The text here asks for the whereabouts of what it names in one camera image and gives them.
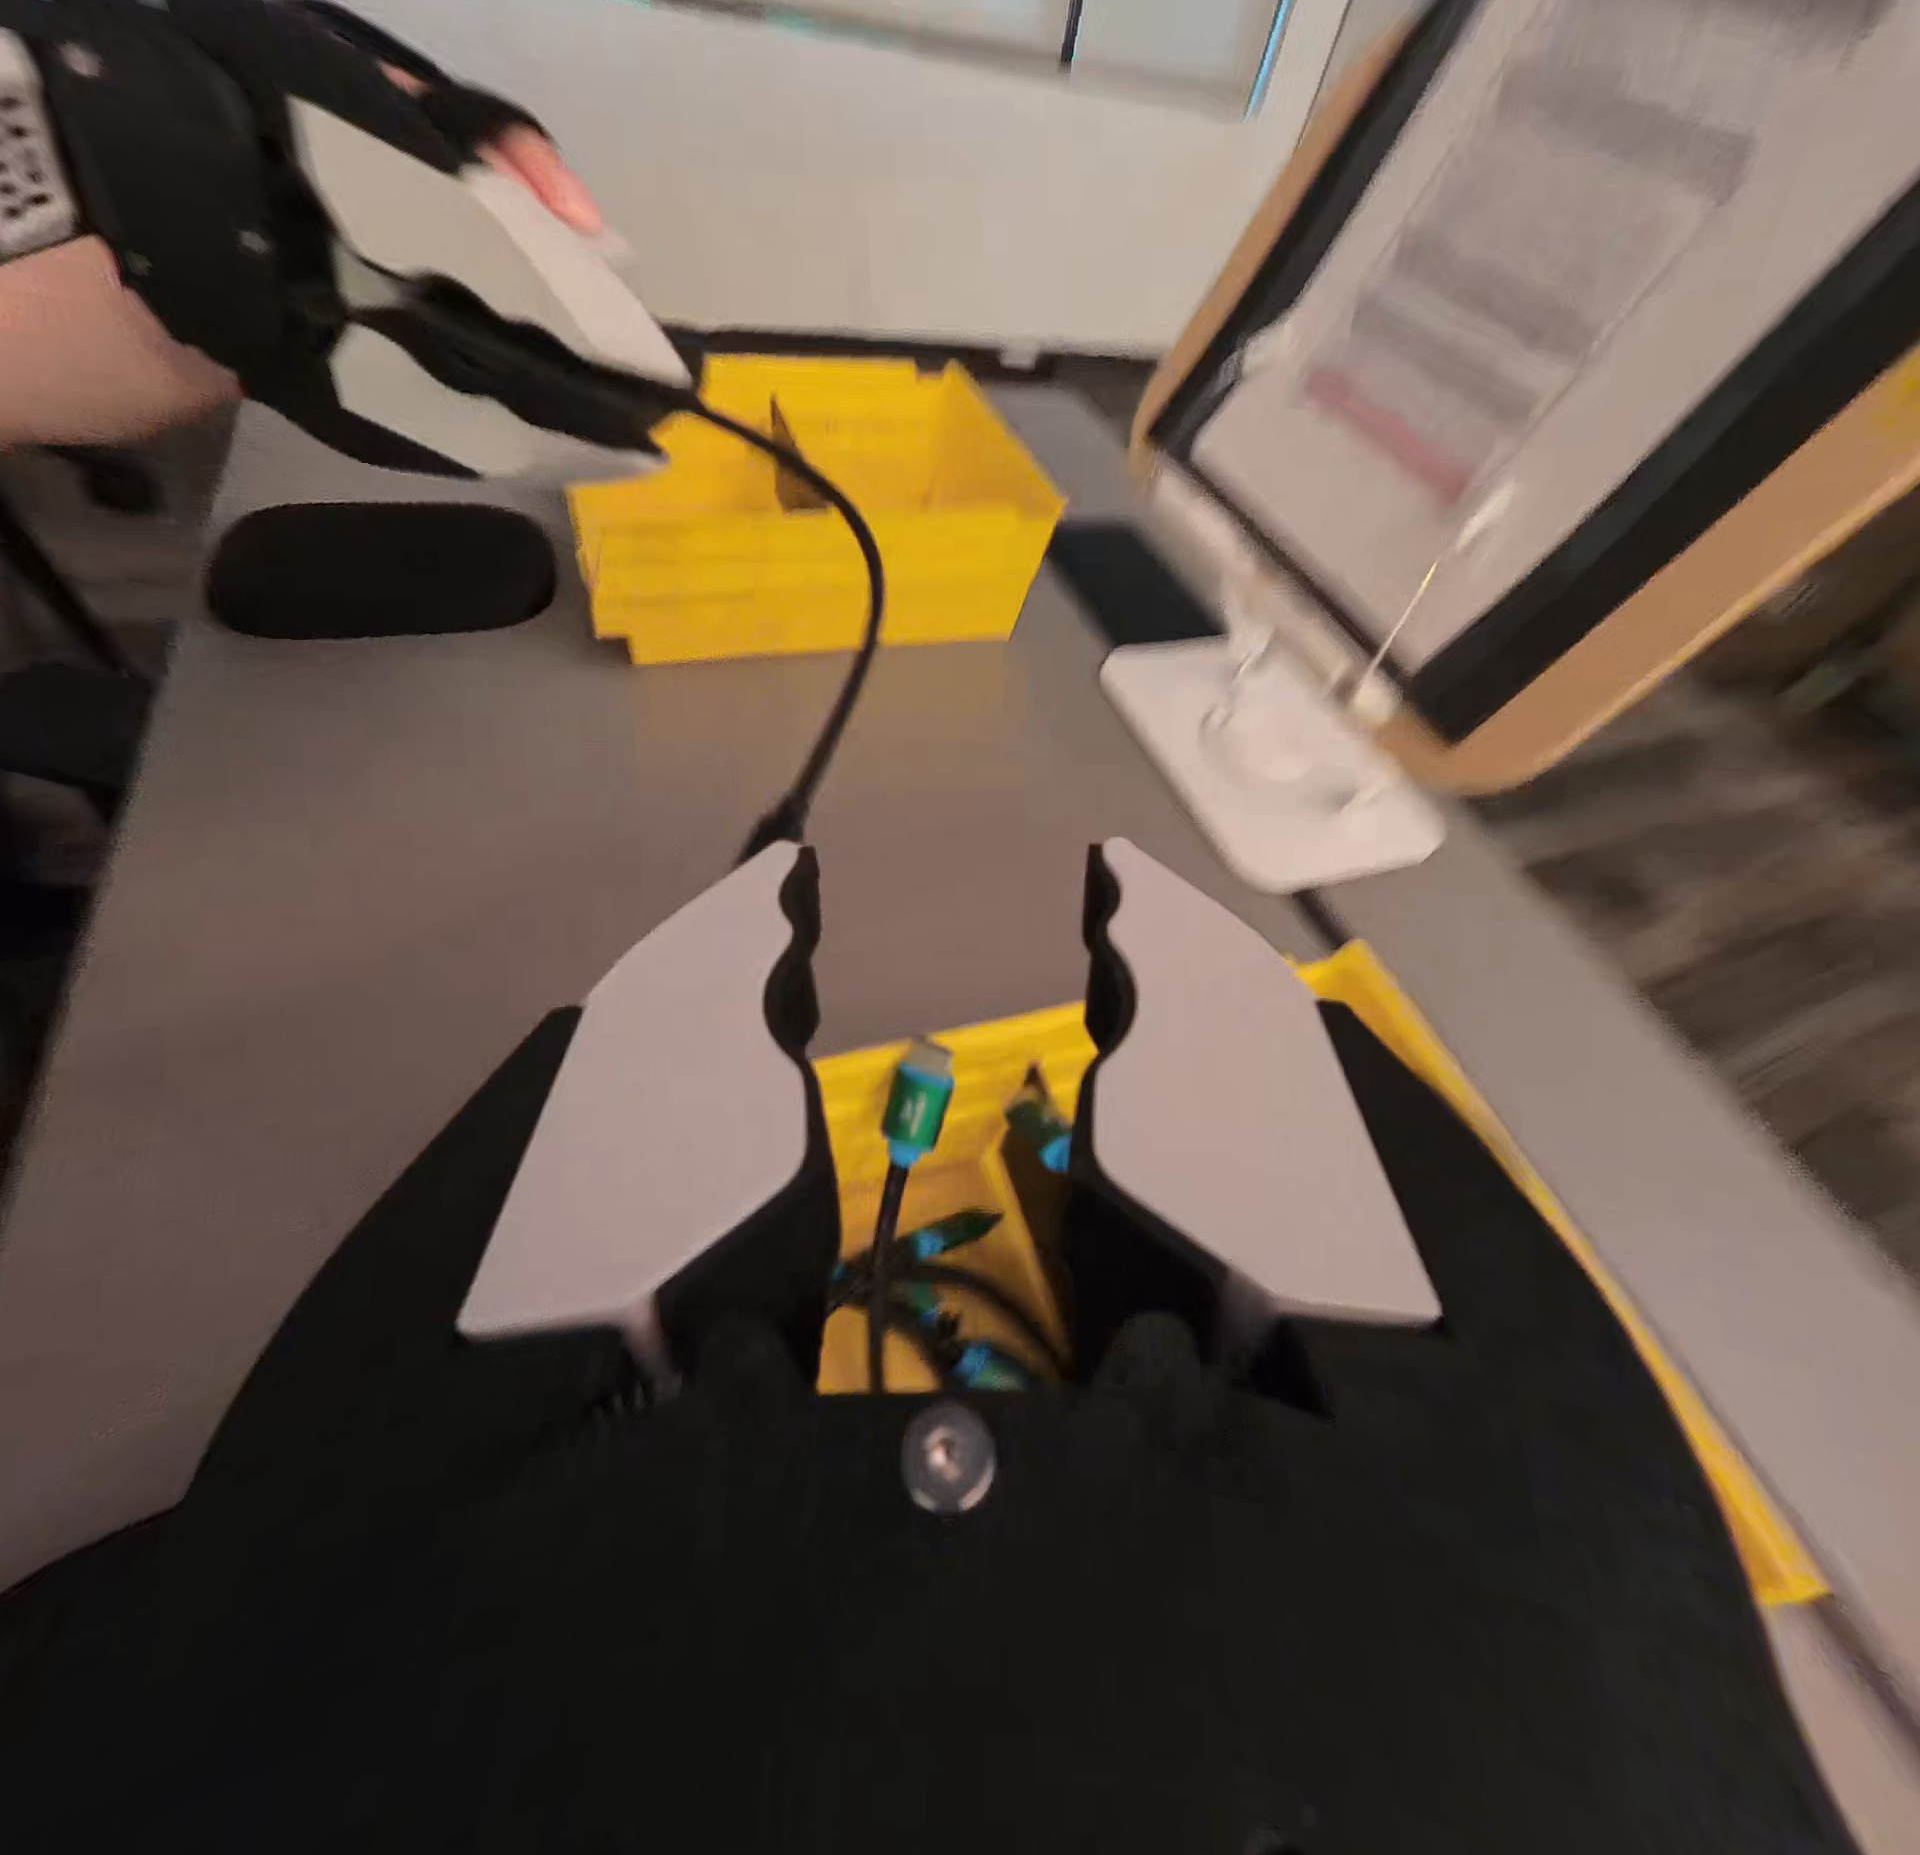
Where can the black foam roll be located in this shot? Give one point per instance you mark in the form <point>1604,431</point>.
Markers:
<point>375,571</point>

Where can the white perforated wristband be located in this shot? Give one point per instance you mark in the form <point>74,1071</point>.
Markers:
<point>28,145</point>

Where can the white stand base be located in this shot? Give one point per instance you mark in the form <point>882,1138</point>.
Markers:
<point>1291,820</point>

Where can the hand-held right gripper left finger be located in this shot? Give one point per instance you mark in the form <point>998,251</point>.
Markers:
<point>660,1135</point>

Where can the clear printed plastic sleeve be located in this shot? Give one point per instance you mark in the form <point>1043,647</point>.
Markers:
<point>1498,237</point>

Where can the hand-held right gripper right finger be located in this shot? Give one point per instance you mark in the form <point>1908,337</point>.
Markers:
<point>1243,1135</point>

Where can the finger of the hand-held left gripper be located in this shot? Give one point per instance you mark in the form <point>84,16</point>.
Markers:
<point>494,258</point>
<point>395,393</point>

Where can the person's left hand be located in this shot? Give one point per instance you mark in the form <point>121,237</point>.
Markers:
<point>543,181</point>

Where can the yellow adapter bin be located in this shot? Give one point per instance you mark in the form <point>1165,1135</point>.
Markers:
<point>781,579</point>

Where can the tan wooden backing board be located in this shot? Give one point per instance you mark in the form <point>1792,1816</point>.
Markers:
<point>1650,639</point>

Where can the person's left forearm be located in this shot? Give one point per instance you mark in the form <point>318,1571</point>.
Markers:
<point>90,340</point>

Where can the dark grey hdmi adapter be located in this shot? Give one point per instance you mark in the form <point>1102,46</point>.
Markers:
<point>600,386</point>

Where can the instruction sheet display stand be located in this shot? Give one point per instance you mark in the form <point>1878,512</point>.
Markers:
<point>1725,482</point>

